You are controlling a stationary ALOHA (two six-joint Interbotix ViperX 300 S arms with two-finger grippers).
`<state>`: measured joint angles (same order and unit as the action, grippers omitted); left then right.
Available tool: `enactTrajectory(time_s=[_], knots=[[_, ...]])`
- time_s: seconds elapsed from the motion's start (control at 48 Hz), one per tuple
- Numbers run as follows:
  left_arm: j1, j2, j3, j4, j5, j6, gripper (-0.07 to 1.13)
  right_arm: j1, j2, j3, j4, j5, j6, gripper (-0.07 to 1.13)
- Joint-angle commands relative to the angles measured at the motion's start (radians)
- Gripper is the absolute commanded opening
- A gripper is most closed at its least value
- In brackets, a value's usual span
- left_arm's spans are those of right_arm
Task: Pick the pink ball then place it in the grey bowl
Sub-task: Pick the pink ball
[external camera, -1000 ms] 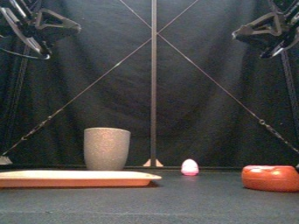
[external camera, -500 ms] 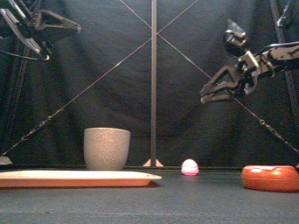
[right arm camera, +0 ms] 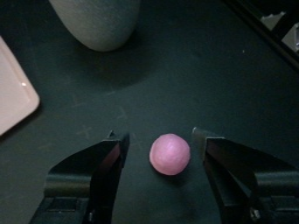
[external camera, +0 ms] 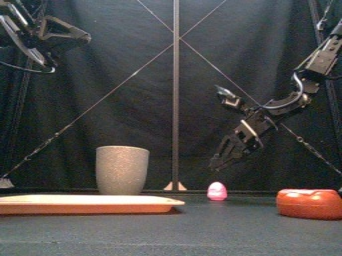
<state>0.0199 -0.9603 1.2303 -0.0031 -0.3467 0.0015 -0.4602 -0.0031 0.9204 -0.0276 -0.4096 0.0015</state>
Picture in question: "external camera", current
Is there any orange round bowl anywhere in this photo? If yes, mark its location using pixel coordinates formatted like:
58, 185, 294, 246
275, 188, 342, 221

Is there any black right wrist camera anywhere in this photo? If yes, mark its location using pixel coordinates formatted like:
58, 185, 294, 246
214, 84, 246, 111

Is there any black cable loop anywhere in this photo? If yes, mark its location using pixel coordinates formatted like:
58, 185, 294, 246
0, 59, 58, 75

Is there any black backdrop cloth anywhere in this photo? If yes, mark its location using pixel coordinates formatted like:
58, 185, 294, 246
0, 0, 342, 194

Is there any grey vertical frame post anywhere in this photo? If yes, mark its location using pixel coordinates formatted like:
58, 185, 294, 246
163, 0, 188, 192

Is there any orange flat tray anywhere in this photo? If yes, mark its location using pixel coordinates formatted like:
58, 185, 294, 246
0, 194, 187, 215

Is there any grey speckled cup bowl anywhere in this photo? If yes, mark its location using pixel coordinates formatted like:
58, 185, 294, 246
95, 145, 151, 196

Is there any thin diagonal brace wire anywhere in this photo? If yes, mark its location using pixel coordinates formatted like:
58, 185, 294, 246
0, 0, 230, 189
135, 0, 342, 176

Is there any pink ball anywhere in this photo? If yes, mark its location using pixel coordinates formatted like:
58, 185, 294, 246
206, 181, 229, 202

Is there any grey cable on right arm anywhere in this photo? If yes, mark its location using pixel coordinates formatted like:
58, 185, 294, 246
261, 71, 306, 111

